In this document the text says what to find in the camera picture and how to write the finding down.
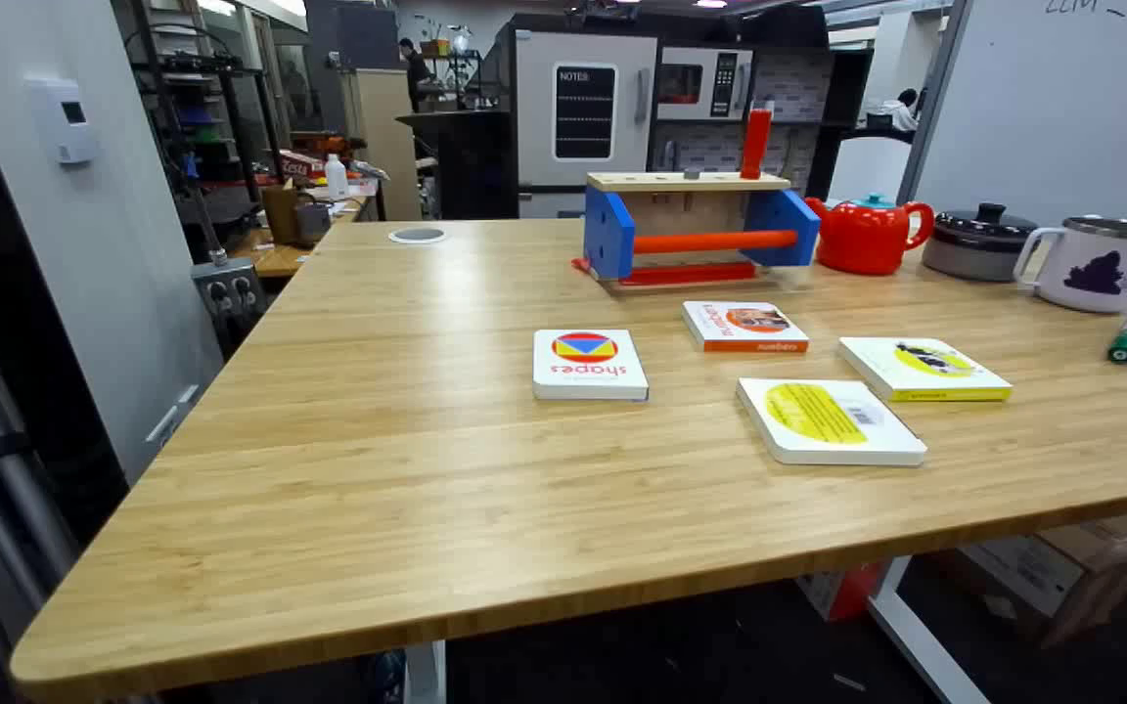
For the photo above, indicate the white book with colourful circle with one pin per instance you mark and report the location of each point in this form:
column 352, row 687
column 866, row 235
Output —
column 589, row 369

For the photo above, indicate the orange and white book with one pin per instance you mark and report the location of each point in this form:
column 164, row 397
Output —
column 745, row 327

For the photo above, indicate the wooden blue orange toy box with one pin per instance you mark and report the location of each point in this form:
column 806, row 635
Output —
column 694, row 219

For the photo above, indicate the black counter cabinet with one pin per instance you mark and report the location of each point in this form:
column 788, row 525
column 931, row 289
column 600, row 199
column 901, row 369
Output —
column 465, row 162

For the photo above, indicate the white lab oven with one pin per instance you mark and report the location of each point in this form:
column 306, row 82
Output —
column 585, row 112

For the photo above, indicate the white book with yellow circle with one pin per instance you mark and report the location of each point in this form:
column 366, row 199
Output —
column 829, row 421

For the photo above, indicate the red cylinder peg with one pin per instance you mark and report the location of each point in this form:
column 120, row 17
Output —
column 755, row 141

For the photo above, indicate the beige wooden cabinet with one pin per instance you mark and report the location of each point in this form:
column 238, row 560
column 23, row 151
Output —
column 383, row 132

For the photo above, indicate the white plastic bottle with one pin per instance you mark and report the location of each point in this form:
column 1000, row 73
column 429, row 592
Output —
column 332, row 173

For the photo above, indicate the white microwave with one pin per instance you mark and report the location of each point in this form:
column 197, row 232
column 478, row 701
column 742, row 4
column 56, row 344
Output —
column 707, row 82

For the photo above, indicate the red teapot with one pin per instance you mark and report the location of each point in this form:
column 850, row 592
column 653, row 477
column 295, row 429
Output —
column 862, row 235

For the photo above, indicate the grey box with knobs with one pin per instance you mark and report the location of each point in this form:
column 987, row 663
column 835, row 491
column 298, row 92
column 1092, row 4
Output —
column 229, row 295

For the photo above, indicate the white table leg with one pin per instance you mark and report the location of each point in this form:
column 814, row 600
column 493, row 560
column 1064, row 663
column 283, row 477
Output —
column 425, row 669
column 901, row 628

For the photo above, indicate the white chair back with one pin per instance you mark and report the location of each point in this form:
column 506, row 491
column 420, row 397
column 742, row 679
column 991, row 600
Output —
column 871, row 167

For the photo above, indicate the yellow book with black figure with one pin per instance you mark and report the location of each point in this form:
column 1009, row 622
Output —
column 923, row 369

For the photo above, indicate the red box under table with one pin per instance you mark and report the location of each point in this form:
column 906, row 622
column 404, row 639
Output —
column 850, row 592

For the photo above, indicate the person in background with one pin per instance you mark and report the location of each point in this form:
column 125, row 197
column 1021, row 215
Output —
column 901, row 112

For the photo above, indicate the grey pot with lid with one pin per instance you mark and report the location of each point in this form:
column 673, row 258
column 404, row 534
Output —
column 977, row 245

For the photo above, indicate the black metal shelf rack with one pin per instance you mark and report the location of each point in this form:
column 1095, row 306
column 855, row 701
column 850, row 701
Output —
column 197, row 103

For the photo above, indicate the white enamel mug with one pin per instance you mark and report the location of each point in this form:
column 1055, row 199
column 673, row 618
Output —
column 1092, row 267

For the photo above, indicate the wooden box under table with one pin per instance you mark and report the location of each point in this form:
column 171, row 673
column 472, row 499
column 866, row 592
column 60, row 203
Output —
column 1075, row 573

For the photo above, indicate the white wall dispenser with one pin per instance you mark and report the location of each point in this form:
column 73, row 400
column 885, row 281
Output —
column 60, row 117

